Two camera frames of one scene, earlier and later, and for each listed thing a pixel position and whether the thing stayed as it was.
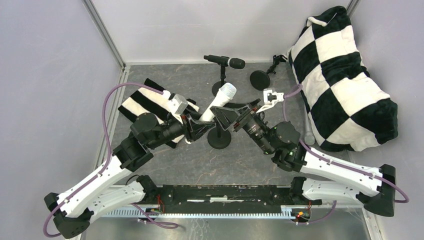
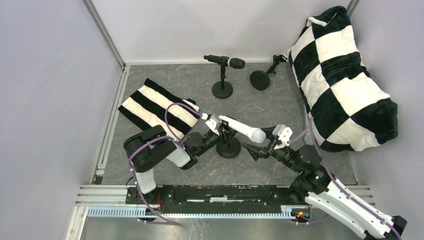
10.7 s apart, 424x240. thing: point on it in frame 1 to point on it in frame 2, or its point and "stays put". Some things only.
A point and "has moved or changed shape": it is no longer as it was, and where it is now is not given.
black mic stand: [260, 79] stays put
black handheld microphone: [236, 63] stays put
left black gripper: [187, 124] to [220, 133]
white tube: [227, 92] has moved or changed shape
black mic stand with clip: [217, 85] stays put
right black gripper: [241, 117] to [268, 150]
